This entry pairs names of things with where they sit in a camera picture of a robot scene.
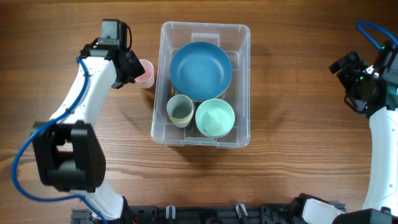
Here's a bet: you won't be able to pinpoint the pink plastic cup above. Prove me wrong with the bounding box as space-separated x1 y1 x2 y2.
135 59 155 89

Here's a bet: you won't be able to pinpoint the grey plastic cup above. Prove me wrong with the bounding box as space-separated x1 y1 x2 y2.
167 95 194 118

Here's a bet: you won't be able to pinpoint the yellow plastic cup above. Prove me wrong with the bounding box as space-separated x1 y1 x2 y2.
169 114 193 123

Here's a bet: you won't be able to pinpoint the dark blue bowl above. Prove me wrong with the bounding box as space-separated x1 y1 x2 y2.
169 41 233 101

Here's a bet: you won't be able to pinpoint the clear plastic storage container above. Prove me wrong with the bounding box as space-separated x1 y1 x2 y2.
150 21 251 149

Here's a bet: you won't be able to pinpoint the cream large bowl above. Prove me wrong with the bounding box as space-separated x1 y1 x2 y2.
172 90 226 103

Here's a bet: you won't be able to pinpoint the mint green bowl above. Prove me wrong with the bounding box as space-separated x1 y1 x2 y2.
199 129 232 138
195 98 236 131

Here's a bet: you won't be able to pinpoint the cream plastic cup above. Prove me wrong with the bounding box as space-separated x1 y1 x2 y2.
173 121 190 128

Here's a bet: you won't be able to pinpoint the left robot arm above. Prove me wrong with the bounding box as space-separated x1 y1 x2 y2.
31 19 145 223

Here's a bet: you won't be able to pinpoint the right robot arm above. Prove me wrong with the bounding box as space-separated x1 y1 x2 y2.
289 40 397 223

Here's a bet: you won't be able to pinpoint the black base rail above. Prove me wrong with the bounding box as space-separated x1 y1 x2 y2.
70 203 346 224

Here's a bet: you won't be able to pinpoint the left blue cable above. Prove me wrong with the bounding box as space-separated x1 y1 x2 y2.
11 56 108 224

